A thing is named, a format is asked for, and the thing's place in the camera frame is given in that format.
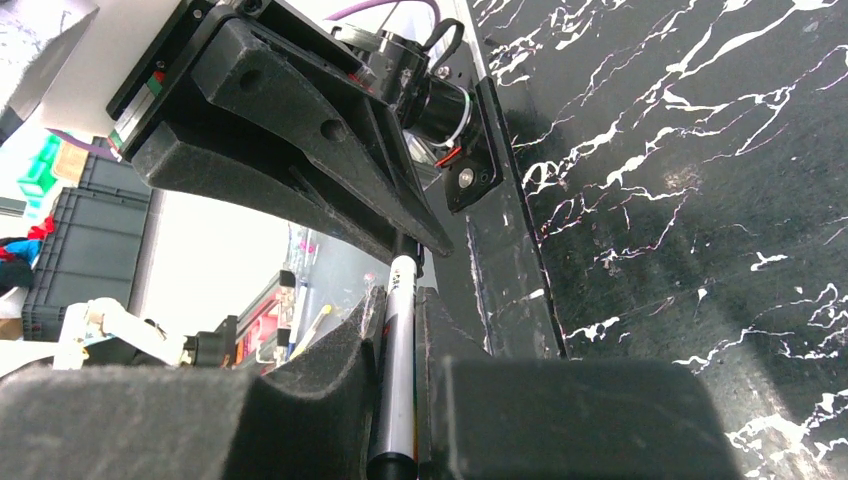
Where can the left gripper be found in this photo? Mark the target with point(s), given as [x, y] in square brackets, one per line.
[252, 103]

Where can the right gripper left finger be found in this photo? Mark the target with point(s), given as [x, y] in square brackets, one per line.
[308, 419]

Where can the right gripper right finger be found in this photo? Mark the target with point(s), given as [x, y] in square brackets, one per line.
[486, 417]

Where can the black white marker pen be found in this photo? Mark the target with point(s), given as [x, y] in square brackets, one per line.
[392, 453]

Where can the black marker cap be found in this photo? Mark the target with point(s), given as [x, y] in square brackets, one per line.
[405, 245]

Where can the left arm base motor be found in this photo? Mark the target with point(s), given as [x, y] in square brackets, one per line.
[439, 101]

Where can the dark grey storage crate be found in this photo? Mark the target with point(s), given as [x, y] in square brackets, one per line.
[95, 248]

